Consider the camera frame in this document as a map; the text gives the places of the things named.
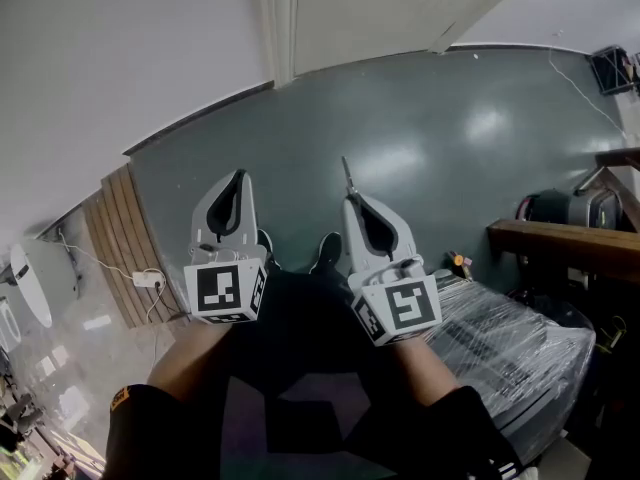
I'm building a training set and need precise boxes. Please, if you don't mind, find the plastic-wrapped black suitcase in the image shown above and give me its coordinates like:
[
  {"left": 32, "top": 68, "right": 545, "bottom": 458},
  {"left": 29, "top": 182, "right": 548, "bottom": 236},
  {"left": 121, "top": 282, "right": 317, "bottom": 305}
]
[{"left": 428, "top": 266, "right": 599, "bottom": 465}]

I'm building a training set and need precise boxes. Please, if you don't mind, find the person's left forearm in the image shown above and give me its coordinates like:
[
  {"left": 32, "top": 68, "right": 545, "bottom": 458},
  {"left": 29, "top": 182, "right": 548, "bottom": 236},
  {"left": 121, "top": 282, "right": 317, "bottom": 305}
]
[{"left": 146, "top": 317, "right": 242, "bottom": 400}]

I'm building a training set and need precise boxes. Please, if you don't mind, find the person's right forearm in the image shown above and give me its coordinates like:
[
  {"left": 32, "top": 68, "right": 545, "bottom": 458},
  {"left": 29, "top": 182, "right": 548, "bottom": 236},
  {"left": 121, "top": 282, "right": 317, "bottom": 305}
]
[{"left": 393, "top": 335, "right": 462, "bottom": 405}]

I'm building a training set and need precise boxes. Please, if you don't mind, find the white power strip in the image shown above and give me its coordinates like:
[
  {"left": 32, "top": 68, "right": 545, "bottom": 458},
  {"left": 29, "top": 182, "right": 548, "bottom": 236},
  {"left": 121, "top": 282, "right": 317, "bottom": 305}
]
[{"left": 131, "top": 267, "right": 167, "bottom": 290}]

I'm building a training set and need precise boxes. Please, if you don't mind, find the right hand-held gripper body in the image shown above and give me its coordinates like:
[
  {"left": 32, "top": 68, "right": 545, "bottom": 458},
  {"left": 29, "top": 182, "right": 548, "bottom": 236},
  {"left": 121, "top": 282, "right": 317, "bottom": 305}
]
[{"left": 347, "top": 254, "right": 444, "bottom": 347}]

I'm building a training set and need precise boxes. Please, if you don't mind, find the white oval device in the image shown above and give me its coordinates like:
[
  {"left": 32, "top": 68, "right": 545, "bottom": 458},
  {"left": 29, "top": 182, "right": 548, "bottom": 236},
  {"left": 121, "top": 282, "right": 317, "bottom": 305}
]
[{"left": 9, "top": 237, "right": 82, "bottom": 330}]

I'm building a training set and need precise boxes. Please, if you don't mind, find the small orange floor item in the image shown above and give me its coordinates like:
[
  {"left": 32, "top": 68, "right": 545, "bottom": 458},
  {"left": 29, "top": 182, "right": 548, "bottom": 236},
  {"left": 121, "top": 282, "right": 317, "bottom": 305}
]
[{"left": 446, "top": 249, "right": 474, "bottom": 280}]

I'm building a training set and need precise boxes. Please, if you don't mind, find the person's black clothing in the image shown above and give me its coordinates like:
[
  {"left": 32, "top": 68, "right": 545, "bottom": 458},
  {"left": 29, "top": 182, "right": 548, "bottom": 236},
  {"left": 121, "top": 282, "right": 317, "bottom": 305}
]
[{"left": 101, "top": 266, "right": 527, "bottom": 480}]

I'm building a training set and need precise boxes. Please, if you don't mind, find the person's right black shoe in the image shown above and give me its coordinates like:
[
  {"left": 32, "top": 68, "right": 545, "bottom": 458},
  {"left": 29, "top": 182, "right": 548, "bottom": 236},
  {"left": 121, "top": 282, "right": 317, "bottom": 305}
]
[{"left": 308, "top": 231, "right": 344, "bottom": 276}]

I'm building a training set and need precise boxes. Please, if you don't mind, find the cardboard box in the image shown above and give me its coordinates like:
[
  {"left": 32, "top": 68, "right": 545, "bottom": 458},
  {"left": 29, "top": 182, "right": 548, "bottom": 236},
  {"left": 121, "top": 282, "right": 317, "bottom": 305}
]
[{"left": 528, "top": 431, "right": 592, "bottom": 480}]

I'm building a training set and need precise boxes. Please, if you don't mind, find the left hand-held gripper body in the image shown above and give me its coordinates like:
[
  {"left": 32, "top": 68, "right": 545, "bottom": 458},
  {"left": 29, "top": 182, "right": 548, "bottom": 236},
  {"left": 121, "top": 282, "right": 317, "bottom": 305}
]
[{"left": 183, "top": 244, "right": 269, "bottom": 326}]

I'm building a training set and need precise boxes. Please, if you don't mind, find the thin white power cable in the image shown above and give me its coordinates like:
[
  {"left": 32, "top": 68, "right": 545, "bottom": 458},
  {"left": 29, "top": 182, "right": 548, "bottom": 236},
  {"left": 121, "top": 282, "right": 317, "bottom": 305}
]
[{"left": 58, "top": 229, "right": 137, "bottom": 280}]

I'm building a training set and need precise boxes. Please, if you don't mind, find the brown wooden slat panel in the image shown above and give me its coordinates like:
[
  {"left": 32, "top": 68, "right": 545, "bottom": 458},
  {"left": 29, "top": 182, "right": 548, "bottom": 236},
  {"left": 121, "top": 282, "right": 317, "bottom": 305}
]
[{"left": 81, "top": 162, "right": 192, "bottom": 330}]

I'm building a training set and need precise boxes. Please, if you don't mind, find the long white floor cable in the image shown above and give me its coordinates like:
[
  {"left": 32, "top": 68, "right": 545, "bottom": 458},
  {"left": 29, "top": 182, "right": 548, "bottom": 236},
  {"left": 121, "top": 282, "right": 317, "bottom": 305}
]
[{"left": 548, "top": 46, "right": 630, "bottom": 138}]

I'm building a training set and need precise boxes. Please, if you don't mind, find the black metal rack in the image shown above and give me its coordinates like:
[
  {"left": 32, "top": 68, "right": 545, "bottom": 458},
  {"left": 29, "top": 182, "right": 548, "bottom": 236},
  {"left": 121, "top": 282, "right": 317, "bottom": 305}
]
[{"left": 589, "top": 44, "right": 640, "bottom": 98}]

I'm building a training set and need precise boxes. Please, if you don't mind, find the grey cleaning machine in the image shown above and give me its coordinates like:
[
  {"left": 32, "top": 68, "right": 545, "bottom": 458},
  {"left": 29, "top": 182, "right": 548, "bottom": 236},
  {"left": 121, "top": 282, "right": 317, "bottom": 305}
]
[{"left": 516, "top": 186, "right": 624, "bottom": 233}]

